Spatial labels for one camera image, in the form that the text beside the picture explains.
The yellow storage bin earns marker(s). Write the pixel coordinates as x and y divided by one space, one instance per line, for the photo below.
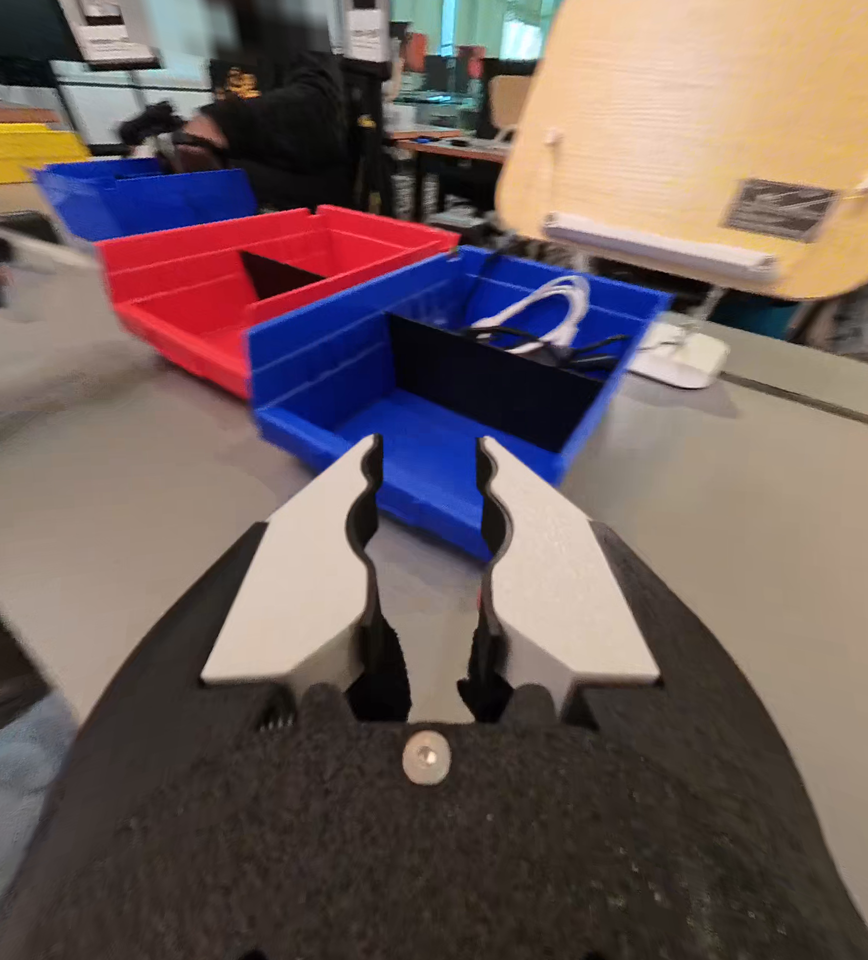
14 154

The red storage bin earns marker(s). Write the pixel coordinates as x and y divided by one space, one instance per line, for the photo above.
171 277

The white stand base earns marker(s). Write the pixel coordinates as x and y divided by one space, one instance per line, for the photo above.
685 360

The white wall sign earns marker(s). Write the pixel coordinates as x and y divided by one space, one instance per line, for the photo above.
111 30
366 30

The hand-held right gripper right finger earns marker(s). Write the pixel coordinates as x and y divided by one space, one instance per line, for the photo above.
561 592

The black divider in blue bin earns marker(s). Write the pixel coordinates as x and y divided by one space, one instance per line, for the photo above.
479 382

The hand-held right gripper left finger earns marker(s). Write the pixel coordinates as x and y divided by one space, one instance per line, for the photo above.
299 585

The wooden background table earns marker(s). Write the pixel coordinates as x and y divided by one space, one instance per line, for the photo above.
449 146

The empty blue storage bin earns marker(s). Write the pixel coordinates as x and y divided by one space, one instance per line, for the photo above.
141 202

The black divider in red bin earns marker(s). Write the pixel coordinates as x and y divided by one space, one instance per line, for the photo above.
276 274

